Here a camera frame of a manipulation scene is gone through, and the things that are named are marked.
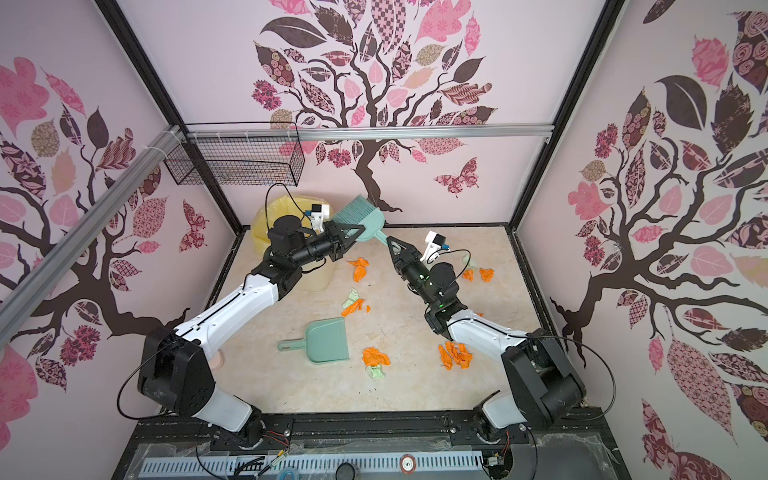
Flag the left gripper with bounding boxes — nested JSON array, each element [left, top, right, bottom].
[[292, 220, 365, 266]]

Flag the green hand brush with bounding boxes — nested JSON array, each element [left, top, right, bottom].
[[332, 195, 387, 245]]

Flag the green scrap mid table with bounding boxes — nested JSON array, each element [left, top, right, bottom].
[[342, 289, 360, 310]]

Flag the orange scrap mid table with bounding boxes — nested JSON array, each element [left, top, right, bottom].
[[341, 299, 371, 317]]

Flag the green dustpan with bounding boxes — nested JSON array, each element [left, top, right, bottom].
[[277, 317, 350, 364]]

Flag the green scrap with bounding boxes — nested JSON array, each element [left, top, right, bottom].
[[463, 254, 477, 269], [366, 365, 385, 380]]

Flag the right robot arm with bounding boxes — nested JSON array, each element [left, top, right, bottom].
[[380, 234, 586, 432]]

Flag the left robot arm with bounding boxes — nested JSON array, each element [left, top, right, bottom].
[[137, 215, 367, 445]]

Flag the cream trash bin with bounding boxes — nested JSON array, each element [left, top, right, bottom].
[[260, 260, 335, 295]]

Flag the yellow bin liner bag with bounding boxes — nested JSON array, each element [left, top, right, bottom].
[[250, 194, 327, 256]]

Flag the orange scrap pile front right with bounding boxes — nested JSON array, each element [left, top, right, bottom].
[[438, 341, 473, 371]]

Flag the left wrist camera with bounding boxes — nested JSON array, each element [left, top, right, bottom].
[[303, 203, 331, 234]]

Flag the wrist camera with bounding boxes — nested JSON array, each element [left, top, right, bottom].
[[421, 230, 450, 265], [303, 203, 331, 234]]

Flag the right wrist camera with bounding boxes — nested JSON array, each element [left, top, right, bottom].
[[421, 230, 450, 265]]

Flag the black wire basket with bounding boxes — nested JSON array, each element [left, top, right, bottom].
[[164, 120, 305, 186]]

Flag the aluminium rail back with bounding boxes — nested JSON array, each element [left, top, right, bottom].
[[186, 123, 554, 141]]

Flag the aluminium rail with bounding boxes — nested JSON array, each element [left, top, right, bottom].
[[1, 125, 183, 345], [186, 123, 554, 141]]

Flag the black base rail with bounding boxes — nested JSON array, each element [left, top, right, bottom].
[[111, 408, 630, 479]]

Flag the white slotted cable duct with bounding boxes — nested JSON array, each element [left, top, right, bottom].
[[133, 451, 485, 479]]

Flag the aluminium rail left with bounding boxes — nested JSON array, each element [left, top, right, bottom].
[[1, 125, 183, 345]]

